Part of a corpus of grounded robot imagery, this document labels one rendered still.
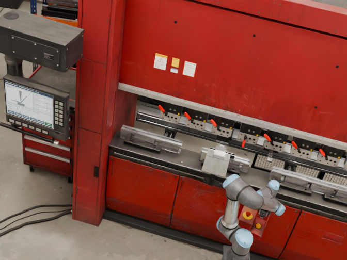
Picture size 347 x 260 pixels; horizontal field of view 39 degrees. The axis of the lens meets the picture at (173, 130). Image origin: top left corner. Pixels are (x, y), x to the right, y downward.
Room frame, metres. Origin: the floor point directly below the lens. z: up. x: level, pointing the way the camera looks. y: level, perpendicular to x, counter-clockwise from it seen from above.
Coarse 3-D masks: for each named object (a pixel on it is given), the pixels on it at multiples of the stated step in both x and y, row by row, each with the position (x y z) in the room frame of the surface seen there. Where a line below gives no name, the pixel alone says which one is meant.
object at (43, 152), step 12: (36, 72) 3.56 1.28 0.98; (48, 72) 3.60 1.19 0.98; (60, 72) 3.63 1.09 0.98; (72, 72) 3.67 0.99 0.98; (48, 84) 3.41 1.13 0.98; (60, 84) 3.45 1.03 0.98; (72, 84) 3.48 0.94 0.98; (72, 96) 3.30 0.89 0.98; (72, 120) 3.21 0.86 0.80; (36, 132) 3.26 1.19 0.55; (72, 132) 3.21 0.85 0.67; (24, 144) 3.28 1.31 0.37; (36, 144) 3.27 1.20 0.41; (48, 144) 3.23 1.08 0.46; (60, 144) 3.24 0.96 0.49; (72, 144) 3.21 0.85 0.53; (24, 156) 3.28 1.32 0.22; (36, 156) 3.27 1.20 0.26; (48, 156) 3.23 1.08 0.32; (60, 156) 3.23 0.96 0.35; (72, 156) 3.21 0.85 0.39; (48, 168) 3.26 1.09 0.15; (60, 168) 3.23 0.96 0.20; (72, 168) 3.21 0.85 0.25
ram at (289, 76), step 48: (144, 0) 2.99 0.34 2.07; (192, 0) 2.98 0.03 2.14; (144, 48) 2.98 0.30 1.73; (192, 48) 2.94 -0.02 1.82; (240, 48) 2.90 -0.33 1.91; (288, 48) 2.86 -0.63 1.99; (336, 48) 2.82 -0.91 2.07; (192, 96) 2.93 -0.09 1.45; (240, 96) 2.88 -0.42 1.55; (288, 96) 2.84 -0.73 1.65; (336, 96) 2.80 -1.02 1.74; (336, 144) 2.78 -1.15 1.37
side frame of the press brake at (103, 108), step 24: (96, 0) 2.82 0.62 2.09; (120, 0) 2.89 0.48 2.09; (96, 24) 2.82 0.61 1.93; (120, 24) 2.94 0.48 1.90; (96, 48) 2.82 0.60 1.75; (120, 48) 2.98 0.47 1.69; (96, 72) 2.81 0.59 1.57; (96, 96) 2.81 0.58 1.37; (120, 96) 3.09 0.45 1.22; (96, 120) 2.81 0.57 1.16; (120, 120) 3.16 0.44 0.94; (96, 144) 2.81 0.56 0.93; (96, 168) 2.80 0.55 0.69; (96, 192) 2.80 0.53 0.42; (72, 216) 2.83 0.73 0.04; (96, 216) 2.80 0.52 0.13
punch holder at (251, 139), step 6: (240, 126) 2.92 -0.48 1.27; (246, 126) 2.87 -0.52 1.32; (252, 126) 2.86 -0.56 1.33; (240, 132) 2.87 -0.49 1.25; (246, 132) 2.87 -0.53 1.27; (252, 132) 2.86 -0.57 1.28; (258, 132) 2.86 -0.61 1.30; (240, 138) 2.87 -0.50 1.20; (246, 138) 2.86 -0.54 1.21; (252, 138) 2.86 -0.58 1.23; (258, 138) 2.85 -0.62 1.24
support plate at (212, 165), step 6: (210, 150) 2.91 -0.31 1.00; (228, 156) 2.88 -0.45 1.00; (204, 162) 2.76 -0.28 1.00; (210, 162) 2.77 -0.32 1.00; (216, 162) 2.78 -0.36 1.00; (222, 162) 2.79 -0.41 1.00; (228, 162) 2.81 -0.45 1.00; (204, 168) 2.69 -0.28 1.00; (210, 168) 2.70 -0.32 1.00; (216, 168) 2.72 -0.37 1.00; (222, 168) 2.73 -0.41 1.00; (216, 174) 2.65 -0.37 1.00; (222, 174) 2.66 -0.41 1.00
